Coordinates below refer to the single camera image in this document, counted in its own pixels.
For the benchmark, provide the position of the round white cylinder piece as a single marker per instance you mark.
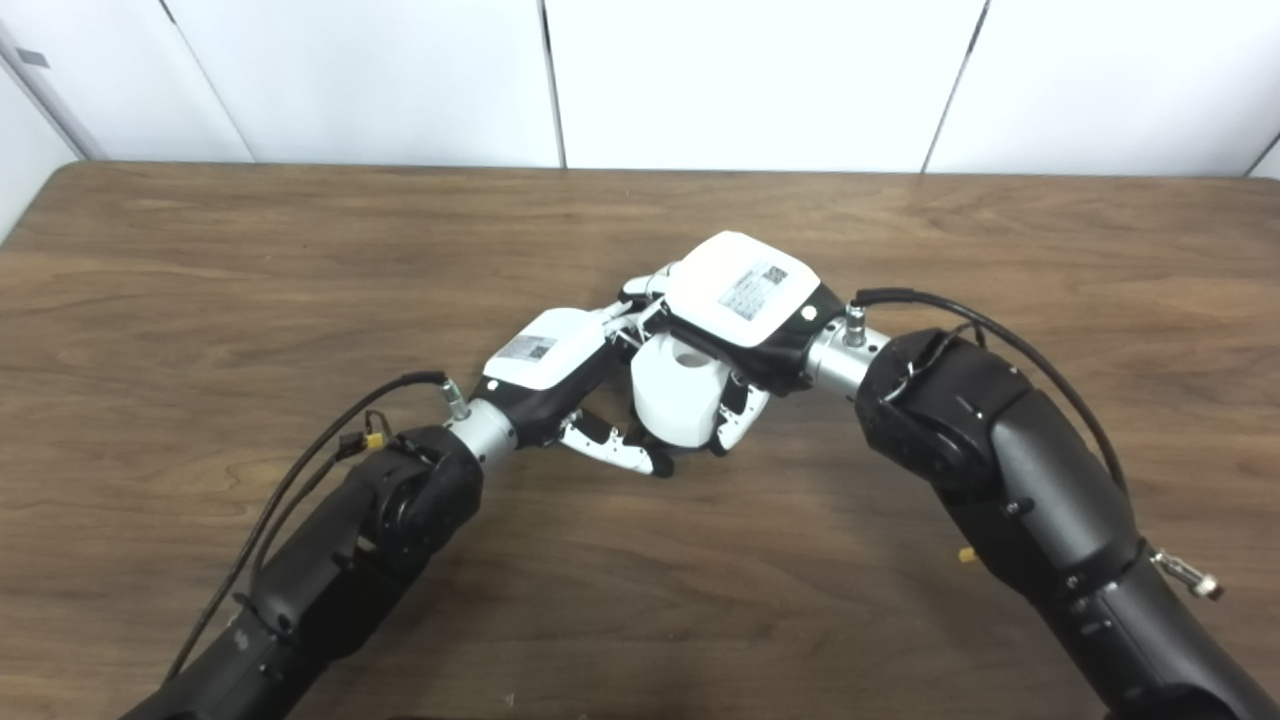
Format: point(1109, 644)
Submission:
point(675, 395)

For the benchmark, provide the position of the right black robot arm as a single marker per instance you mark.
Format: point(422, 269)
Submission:
point(1020, 480)

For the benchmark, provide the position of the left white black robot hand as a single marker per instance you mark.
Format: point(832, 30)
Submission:
point(545, 350)

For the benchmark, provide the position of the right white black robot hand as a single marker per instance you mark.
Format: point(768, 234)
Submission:
point(745, 290)

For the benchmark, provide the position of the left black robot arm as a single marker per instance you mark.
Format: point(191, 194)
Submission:
point(350, 540)

